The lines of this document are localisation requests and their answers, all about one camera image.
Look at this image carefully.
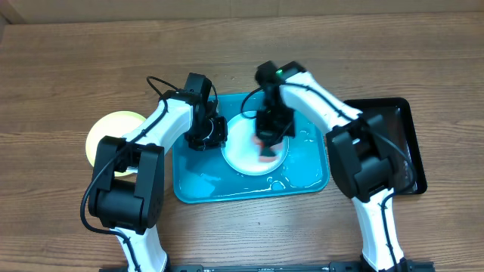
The orange green scrub sponge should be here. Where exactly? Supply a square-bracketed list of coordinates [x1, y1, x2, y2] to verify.
[252, 134, 284, 163]

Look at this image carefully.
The light green plate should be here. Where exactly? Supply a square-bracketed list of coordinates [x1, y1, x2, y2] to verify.
[222, 113, 289, 176]

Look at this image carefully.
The yellow plate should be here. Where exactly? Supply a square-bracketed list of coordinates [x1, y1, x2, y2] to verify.
[85, 111, 146, 166]

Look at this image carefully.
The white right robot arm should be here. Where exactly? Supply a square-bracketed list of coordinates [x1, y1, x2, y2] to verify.
[255, 61, 405, 271]

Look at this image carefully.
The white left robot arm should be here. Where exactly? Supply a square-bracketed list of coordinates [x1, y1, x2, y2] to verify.
[79, 73, 228, 271]

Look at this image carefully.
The blue plastic tray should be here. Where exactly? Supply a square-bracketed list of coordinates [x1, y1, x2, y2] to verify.
[172, 93, 330, 204]

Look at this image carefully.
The black rectangular tray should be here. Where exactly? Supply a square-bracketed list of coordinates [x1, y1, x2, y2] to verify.
[345, 97, 427, 194]

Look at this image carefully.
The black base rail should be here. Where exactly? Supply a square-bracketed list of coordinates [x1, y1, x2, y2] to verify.
[99, 260, 436, 272]

